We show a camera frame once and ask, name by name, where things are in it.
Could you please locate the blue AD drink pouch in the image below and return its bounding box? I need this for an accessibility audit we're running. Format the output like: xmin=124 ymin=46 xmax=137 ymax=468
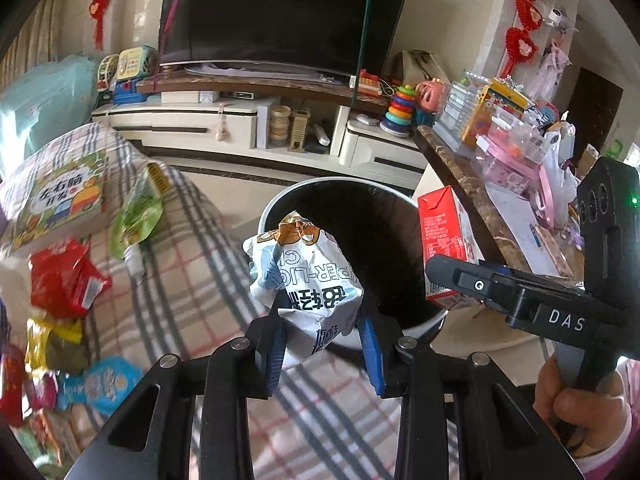
xmin=55 ymin=356 xmax=143 ymax=416

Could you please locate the pink AD drink pouch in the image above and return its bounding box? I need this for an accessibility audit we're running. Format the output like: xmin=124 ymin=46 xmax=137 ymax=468
xmin=25 ymin=370 xmax=58 ymax=412

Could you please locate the white red 1928 carton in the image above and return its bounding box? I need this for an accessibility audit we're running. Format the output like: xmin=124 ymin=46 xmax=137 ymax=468
xmin=418 ymin=186 xmax=482 ymax=311

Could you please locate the yellow snack bag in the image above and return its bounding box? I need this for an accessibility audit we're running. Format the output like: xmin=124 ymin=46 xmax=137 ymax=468
xmin=25 ymin=316 xmax=89 ymax=375

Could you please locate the red tube snack package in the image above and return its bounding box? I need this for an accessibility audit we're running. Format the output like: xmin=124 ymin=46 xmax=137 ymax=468
xmin=1 ymin=344 xmax=25 ymax=428

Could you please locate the red snack bag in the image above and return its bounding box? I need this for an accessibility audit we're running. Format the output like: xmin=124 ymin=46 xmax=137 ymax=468
xmin=28 ymin=238 xmax=112 ymax=320

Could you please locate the white blue chip bag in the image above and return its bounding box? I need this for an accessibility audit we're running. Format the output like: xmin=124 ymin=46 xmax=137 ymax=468
xmin=243 ymin=211 xmax=364 ymax=368

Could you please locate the black white trash bin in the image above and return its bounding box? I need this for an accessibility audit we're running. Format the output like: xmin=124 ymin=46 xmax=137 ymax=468
xmin=258 ymin=177 xmax=446 ymax=342

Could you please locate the person's right hand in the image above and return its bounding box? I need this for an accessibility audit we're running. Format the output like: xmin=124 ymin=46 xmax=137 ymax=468
xmin=534 ymin=356 xmax=630 ymax=458

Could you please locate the pink plastic storage box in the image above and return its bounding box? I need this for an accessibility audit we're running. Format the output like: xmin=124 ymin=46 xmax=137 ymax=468
xmin=475 ymin=107 xmax=552 ymax=195

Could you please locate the marble counter shelf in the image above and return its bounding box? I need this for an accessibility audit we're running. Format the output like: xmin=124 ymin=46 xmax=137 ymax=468
xmin=413 ymin=126 xmax=530 ymax=272

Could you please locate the plaid blanket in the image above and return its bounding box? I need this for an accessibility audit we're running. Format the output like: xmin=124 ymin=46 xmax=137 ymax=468
xmin=1 ymin=125 xmax=400 ymax=479

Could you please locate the green snack pouch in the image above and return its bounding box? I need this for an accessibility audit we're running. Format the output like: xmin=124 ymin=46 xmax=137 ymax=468
xmin=110 ymin=162 xmax=170 ymax=260

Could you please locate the red toy phone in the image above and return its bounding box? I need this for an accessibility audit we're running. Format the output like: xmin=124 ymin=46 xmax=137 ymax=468
xmin=357 ymin=70 xmax=383 ymax=96

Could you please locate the white tv cabinet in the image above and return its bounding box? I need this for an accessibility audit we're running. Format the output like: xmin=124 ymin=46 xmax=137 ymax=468
xmin=92 ymin=98 xmax=427 ymax=191

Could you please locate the black flat television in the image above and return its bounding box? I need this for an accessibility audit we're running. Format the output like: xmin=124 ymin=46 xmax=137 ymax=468
xmin=158 ymin=0 xmax=405 ymax=75

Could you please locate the teal covered furniture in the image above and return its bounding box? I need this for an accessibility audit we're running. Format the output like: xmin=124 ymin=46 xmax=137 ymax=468
xmin=1 ymin=55 xmax=98 ymax=178

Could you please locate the toy telephone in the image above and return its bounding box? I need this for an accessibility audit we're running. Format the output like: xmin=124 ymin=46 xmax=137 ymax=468
xmin=116 ymin=46 xmax=158 ymax=81

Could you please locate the red heart hanging decoration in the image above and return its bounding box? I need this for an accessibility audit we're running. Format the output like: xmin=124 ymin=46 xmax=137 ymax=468
xmin=88 ymin=0 xmax=120 ymax=52

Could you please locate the rainbow stacking ring toy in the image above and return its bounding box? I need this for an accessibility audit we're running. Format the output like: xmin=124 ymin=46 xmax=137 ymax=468
xmin=380 ymin=84 xmax=416 ymax=138

